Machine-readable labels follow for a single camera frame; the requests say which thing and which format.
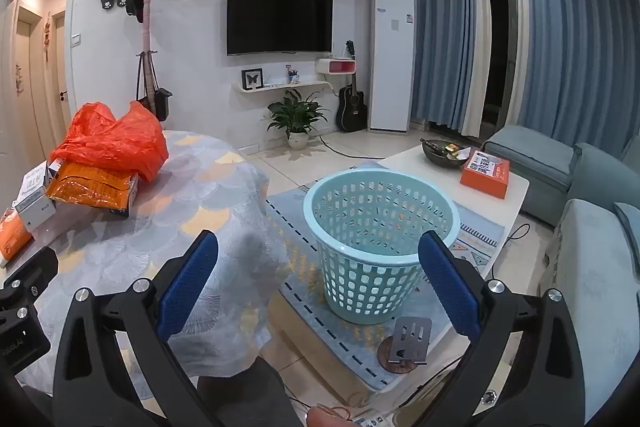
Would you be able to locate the orange and black box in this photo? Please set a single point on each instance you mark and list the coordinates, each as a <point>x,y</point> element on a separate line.
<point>90,189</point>

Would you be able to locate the small colourful figurine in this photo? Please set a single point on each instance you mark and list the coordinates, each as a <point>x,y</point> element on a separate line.
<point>293,76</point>

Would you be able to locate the dark bowl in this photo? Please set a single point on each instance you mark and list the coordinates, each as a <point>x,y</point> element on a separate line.
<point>435,157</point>

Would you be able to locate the black cylindrical bag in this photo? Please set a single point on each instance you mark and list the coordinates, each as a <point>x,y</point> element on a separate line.
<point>162,104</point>

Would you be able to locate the small black hanging bag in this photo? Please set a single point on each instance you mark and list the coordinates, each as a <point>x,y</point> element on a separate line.
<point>134,3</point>

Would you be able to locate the orange paper packet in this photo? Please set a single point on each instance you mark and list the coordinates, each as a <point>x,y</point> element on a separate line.
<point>12,237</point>

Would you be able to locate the blue curtain with white stripe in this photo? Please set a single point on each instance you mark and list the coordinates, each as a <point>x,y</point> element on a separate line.
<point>440,32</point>

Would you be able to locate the white coffee table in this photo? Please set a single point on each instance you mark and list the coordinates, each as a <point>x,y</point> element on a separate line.
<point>425,167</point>

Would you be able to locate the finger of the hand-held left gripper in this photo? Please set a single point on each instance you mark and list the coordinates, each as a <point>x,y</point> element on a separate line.
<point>30,269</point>

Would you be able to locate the white refrigerator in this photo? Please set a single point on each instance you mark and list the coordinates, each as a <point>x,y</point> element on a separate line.
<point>392,72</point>

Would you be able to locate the red hanging ornament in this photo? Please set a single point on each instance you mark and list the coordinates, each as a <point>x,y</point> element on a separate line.
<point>46,34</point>

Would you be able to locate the white curved low wall shelf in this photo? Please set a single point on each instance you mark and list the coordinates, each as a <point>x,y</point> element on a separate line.
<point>280,86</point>

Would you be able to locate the blue patterned rug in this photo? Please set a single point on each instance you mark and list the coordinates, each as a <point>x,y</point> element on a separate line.
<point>310,322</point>

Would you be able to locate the dark balcony door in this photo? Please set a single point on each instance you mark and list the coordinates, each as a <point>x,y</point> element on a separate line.
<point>500,47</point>

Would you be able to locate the person's leg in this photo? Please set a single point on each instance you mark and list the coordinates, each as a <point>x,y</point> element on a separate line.
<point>240,392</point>

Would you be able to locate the black wall television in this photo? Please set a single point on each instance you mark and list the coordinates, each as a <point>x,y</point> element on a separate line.
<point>280,19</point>

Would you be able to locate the brown shoulder bag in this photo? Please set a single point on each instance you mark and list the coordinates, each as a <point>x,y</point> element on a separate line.
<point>145,99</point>

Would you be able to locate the pink coat rack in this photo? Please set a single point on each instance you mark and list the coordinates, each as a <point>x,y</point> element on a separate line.
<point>145,24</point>

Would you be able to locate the red and white wall box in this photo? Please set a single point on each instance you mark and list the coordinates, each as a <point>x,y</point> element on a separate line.
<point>340,67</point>

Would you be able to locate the round table with patterned cloth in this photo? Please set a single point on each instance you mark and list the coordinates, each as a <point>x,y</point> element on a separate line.
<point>200,187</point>

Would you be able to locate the orange cardboard box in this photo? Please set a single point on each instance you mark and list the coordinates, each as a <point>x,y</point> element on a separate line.
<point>482,182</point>

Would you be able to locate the blue ottoman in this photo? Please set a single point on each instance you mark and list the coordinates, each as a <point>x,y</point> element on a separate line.
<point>530,162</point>

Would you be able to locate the potted green plant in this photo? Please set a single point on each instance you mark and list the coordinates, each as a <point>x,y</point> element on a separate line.
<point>295,114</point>

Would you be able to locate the butterfly picture frame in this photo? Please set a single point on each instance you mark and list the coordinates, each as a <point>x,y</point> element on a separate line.
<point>252,79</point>

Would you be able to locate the white labelled cardboard box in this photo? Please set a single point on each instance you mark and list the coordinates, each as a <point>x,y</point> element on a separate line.
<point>32,184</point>

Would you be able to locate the metal phone stand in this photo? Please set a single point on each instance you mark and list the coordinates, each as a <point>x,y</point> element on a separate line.
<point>410,339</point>

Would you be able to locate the blue sofa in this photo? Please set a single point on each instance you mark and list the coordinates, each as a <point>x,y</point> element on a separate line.
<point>590,267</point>

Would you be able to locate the small white box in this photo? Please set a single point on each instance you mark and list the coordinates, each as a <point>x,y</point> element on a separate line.
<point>37,214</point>

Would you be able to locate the wide blue curtain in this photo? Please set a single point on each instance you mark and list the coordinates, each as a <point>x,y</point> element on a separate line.
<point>575,47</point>

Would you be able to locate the white light switch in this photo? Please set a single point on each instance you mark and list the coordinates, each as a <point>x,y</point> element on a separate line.
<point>75,40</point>

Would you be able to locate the orange plastic bag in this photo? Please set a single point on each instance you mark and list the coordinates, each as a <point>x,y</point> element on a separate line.
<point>120,142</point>

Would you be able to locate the black acoustic guitar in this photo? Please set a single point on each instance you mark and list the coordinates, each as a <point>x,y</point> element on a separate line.
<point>351,107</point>

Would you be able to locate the light blue plastic basket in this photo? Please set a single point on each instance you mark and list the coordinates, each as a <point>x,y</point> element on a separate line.
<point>370,287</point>

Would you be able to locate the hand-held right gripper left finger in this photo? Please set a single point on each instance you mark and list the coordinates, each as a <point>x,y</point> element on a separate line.
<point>187,287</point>

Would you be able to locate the white interior door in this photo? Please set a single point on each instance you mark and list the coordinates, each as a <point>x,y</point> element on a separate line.
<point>27,82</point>

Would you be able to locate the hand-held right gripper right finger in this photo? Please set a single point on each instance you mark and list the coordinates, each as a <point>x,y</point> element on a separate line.
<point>447,287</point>

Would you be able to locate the blue sofa cushion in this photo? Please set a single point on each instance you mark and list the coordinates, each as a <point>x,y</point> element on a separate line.
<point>629,224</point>

